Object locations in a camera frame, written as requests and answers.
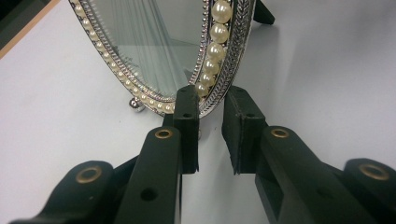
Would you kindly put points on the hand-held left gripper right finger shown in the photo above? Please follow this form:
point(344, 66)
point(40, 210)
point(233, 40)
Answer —
point(289, 180)

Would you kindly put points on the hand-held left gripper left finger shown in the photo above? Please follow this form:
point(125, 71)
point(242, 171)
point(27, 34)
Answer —
point(155, 174)

